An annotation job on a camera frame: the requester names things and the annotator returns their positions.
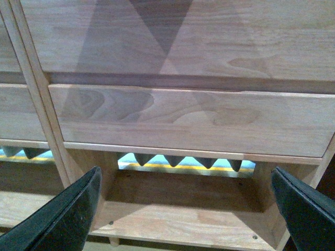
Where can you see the wooden drawer front left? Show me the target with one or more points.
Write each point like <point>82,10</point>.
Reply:
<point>19,119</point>

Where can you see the left wooden shelf unit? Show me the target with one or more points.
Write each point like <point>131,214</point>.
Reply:
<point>32,171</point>

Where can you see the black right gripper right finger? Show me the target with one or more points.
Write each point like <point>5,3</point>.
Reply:
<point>309,215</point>

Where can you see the wooden drawer front right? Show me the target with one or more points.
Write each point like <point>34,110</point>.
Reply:
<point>202,120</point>

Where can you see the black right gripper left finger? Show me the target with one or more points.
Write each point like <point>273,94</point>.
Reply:
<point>61,224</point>

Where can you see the right wooden shelf unit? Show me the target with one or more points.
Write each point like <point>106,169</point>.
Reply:
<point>195,198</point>

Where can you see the wooden shelf unit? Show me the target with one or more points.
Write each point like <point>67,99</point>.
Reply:
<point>195,198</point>
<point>32,171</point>

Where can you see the wooden drawer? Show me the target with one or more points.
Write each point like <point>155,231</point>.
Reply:
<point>19,119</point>
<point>202,120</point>

